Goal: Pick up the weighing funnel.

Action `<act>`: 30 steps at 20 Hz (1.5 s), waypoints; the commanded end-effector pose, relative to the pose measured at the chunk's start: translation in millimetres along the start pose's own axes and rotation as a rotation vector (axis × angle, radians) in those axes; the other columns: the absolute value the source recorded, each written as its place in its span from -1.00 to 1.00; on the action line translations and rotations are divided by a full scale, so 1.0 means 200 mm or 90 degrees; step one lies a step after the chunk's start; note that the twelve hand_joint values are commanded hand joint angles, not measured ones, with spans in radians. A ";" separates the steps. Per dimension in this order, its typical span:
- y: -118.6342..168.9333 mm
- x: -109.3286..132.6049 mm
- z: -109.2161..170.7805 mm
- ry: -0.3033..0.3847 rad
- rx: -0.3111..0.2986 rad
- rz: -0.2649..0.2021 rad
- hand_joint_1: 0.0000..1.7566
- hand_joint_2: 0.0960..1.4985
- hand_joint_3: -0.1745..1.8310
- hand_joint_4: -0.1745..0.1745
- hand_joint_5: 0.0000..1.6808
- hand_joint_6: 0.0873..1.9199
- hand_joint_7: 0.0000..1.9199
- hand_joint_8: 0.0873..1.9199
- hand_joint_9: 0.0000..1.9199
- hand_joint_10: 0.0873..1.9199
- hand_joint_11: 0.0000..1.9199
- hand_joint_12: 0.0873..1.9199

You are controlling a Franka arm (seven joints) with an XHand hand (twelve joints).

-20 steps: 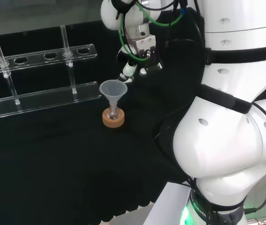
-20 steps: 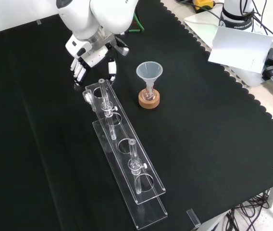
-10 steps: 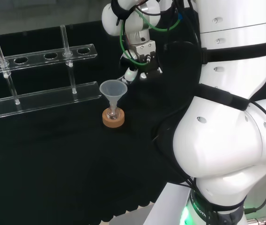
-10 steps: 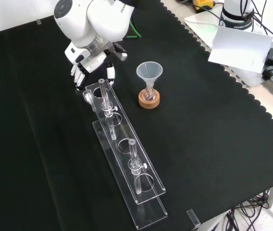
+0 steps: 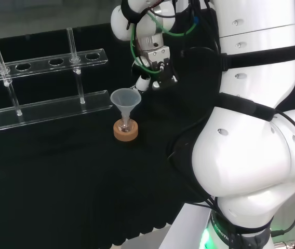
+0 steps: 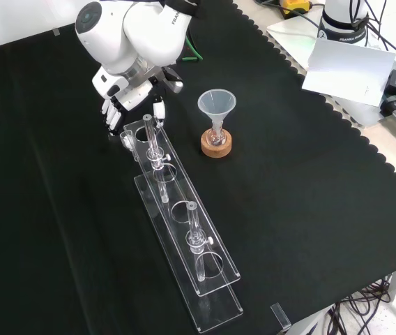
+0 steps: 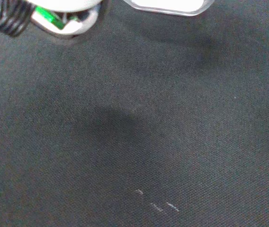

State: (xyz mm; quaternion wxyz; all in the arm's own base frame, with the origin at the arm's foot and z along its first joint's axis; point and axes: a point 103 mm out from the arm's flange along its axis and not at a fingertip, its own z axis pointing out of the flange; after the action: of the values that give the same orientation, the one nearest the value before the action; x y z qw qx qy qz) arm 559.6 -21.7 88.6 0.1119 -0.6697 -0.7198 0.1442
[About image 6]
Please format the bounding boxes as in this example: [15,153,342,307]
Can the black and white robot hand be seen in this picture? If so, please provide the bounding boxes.
[91,66,167,137]

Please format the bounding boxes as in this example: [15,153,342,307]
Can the glass weighing funnel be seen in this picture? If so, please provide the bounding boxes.
[119,131,139,162]

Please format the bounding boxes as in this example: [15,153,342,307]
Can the translucent plastic funnel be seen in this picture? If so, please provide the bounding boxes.
[197,89,237,132]

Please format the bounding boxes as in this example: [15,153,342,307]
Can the clear acrylic funnel stand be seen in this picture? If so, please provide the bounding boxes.
[123,113,244,332]

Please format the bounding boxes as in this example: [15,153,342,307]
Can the small glass round-bottom flask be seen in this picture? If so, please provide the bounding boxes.
[207,120,227,147]

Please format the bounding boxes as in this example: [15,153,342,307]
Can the pale board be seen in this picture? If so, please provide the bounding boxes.
[266,13,389,128]

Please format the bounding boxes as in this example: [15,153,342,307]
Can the yellow stop button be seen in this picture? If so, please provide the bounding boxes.
[278,0,314,19]

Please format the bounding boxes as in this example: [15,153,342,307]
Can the black bench cloth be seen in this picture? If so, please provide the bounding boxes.
[0,0,396,335]

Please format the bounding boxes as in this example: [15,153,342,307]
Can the white paper sheet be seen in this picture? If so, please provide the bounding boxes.
[301,37,396,107]

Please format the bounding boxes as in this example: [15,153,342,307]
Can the clear acrylic cloth clip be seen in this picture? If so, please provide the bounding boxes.
[270,302,292,332]

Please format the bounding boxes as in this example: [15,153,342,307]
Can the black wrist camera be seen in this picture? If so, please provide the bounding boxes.
[162,67,185,94]

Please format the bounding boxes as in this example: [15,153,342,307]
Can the cork ring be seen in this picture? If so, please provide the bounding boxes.
[200,128,234,158]

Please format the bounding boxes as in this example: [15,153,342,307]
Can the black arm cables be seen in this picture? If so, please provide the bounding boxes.
[349,0,396,70]

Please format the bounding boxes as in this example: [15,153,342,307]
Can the black cable bundle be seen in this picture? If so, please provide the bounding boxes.
[325,274,396,335]

